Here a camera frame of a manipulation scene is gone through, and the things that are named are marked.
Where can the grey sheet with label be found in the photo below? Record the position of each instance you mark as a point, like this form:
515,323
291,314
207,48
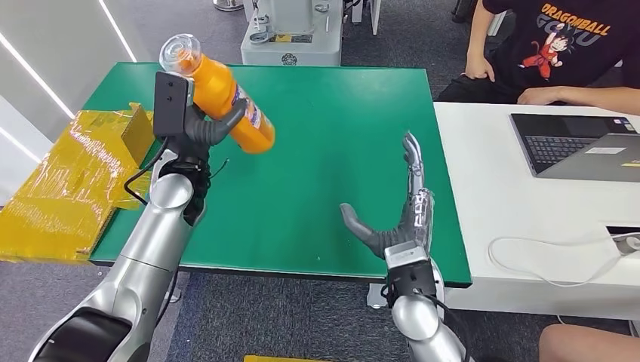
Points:
595,165

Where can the person's right forearm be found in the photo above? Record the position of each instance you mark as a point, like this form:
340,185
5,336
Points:
477,30

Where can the white desk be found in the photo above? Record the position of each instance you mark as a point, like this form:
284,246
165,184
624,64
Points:
500,200

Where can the person's left forearm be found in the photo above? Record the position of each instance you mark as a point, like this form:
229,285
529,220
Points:
600,99

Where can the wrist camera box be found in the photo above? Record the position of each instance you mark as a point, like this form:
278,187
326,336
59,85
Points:
410,275
170,105

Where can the yellow taped cardboard box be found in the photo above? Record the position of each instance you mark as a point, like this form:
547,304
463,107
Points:
70,190

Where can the black bag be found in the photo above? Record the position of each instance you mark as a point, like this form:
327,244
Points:
462,10

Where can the white cabinet panel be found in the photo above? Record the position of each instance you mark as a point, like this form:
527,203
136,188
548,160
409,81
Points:
367,15

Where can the green table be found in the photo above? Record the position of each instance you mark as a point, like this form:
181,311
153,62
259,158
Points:
310,150

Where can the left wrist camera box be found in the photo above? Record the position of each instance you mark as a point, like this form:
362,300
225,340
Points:
170,105

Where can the chrome stand base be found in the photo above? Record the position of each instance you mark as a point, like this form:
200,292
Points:
229,5

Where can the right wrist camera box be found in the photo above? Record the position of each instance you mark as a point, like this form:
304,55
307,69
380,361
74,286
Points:
410,275

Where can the yellow flat object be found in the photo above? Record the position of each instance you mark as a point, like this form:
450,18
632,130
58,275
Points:
280,359

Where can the person's left hand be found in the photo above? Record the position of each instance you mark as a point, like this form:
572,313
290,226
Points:
537,96

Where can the black laptop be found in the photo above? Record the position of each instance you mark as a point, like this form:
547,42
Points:
550,145

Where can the person at white desk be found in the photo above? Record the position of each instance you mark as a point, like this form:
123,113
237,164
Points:
565,45

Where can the person's right hand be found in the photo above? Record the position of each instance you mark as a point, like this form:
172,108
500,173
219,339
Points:
480,67

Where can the orange detergent bottle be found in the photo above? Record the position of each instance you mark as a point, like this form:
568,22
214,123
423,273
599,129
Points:
215,85

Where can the black and white device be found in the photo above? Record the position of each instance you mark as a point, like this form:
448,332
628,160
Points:
627,242

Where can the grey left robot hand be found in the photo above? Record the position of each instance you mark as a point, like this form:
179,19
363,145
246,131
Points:
200,137

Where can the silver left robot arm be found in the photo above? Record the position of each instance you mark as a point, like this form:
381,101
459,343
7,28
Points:
145,260

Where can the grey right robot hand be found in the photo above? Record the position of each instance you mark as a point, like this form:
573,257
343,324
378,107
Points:
417,220

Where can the white machine stand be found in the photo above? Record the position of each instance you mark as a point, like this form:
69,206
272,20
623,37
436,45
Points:
295,30

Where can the white furniture leg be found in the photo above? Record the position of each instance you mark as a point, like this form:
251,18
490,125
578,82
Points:
500,22

